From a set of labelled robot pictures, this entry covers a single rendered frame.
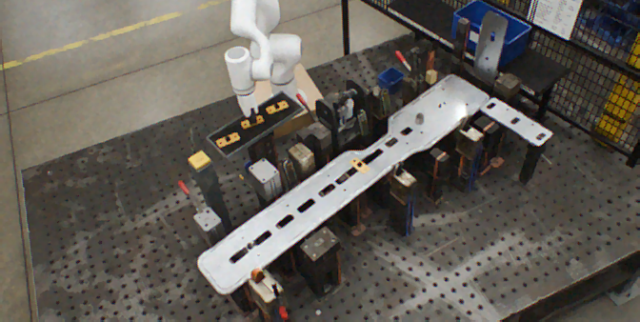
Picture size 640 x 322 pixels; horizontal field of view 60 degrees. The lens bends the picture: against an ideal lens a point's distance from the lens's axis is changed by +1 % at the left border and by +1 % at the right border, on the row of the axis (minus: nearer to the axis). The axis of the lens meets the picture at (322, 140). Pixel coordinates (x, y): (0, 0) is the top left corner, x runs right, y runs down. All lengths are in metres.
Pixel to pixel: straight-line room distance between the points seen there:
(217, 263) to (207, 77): 2.38
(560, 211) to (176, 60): 2.98
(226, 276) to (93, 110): 2.50
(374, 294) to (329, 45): 2.49
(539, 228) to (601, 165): 0.47
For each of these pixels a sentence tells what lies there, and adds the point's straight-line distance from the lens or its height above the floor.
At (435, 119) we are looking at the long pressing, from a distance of 2.35.
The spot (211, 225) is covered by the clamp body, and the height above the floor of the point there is 1.06.
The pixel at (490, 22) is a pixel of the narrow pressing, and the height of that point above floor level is 1.29.
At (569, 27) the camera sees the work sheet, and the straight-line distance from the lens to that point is 2.56.
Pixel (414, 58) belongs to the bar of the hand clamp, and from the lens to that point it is 2.35.
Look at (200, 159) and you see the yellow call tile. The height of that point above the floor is 1.16.
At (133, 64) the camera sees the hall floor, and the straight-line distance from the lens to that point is 4.51.
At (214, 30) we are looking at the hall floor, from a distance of 4.62.
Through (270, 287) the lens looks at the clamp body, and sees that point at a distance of 1.85.
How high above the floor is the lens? 2.70
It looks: 49 degrees down
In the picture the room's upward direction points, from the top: 6 degrees counter-clockwise
